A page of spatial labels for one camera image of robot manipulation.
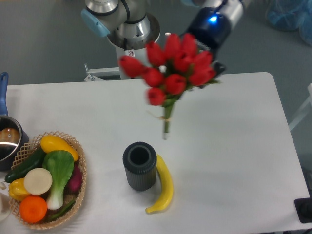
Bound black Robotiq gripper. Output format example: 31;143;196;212
185;0;244;76

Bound red tulip bouquet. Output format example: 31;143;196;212
118;33;221;140

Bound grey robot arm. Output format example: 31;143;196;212
81;0;250;65

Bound dark grey ribbed vase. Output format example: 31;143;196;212
122;142;157;191

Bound blue plastic bag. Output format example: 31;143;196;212
266;0;312;45

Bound yellow banana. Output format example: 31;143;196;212
145;154;174;215

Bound black device at table edge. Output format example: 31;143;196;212
294;197;312;223

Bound green bok choy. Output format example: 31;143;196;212
42;150;74;210

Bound yellow squash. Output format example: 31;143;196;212
40;135;79;161

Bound purple red onion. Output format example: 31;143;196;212
67;164;82;193

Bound green cucumber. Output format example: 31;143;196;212
4;147;46;183

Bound woven wicker basket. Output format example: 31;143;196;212
9;131;87;230

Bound white round radish slice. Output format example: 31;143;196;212
24;168;53;195

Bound green chili pepper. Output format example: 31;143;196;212
46;200;76;222

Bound orange fruit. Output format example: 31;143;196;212
19;195;47;223

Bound yellow bell pepper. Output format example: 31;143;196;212
9;178;31;201

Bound garlic clove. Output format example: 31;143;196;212
0;182;6;190

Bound white frame at right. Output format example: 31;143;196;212
289;83;312;131

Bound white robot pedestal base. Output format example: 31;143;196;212
85;42;167;81

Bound blue handled saucepan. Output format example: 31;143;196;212
0;72;29;172

